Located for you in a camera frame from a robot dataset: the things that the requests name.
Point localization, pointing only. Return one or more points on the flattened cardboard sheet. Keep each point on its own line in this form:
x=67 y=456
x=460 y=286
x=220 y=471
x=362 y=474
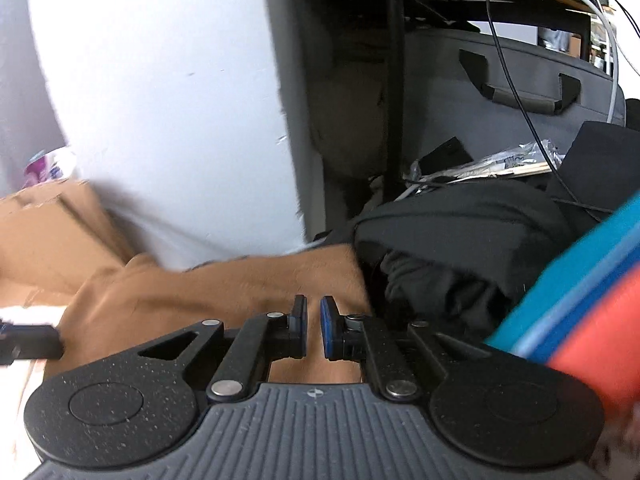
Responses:
x=50 y=240

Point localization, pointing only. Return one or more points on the purple white package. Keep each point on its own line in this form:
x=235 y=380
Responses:
x=42 y=170

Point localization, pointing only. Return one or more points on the small black box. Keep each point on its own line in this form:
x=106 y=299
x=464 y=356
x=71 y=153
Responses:
x=445 y=155

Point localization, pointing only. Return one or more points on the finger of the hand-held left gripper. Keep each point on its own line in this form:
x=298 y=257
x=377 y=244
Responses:
x=35 y=342

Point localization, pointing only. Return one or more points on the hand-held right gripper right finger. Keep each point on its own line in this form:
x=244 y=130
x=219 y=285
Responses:
x=329 y=330

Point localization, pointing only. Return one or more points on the teal printed cloth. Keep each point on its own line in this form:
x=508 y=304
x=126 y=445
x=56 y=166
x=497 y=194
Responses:
x=550 y=310

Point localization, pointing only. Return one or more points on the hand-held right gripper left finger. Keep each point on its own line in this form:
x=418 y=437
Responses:
x=300 y=327

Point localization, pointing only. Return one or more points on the grey suitcase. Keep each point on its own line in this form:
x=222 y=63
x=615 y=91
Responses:
x=450 y=100

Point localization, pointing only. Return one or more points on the brown t-shirt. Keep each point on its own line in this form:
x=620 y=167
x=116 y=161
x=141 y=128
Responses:
x=200 y=290

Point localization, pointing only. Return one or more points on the black garment pile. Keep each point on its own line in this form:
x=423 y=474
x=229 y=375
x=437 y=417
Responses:
x=450 y=220

